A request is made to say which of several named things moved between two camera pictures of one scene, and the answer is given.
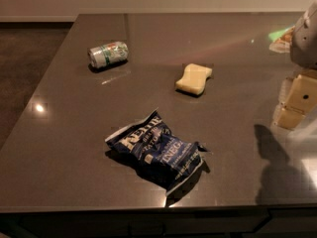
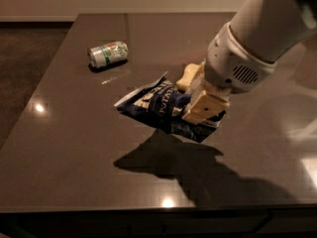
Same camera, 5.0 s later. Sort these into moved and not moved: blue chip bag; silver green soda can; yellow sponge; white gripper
Moved: blue chip bag; white gripper
Not moved: yellow sponge; silver green soda can
